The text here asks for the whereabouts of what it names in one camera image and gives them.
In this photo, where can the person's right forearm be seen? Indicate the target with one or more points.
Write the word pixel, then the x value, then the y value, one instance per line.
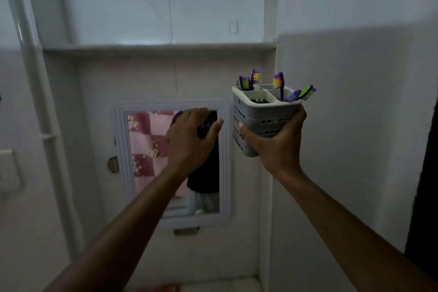
pixel 349 237

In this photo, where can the person's right hand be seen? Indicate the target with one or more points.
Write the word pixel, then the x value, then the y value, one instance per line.
pixel 277 151

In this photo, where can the grey perforated toothbrush holder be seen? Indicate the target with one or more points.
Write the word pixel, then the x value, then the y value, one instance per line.
pixel 260 115

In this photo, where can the black hair comb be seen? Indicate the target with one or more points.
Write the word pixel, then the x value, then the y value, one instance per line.
pixel 207 124

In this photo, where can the brown mirror bracket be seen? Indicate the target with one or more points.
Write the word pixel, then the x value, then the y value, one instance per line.
pixel 186 231

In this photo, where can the brass wall hook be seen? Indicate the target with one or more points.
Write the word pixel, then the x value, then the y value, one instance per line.
pixel 113 165

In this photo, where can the person's left forearm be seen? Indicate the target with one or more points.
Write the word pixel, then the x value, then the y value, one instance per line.
pixel 126 233

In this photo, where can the white framed wall mirror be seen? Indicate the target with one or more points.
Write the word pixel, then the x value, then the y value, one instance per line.
pixel 147 151

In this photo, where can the white stone wall shelf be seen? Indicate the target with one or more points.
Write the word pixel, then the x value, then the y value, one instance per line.
pixel 157 47

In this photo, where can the person's left thumb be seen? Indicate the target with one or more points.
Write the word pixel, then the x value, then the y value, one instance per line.
pixel 212 128

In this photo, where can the purple yellow toothbrush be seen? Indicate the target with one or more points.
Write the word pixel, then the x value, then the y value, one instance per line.
pixel 255 76
pixel 279 84

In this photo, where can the white wall pipe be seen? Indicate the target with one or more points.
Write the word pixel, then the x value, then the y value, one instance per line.
pixel 37 96

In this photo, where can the person's left hand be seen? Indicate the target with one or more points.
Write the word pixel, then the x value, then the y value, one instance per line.
pixel 186 146

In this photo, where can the person's right thumb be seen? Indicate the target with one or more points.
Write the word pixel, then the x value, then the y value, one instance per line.
pixel 248 132

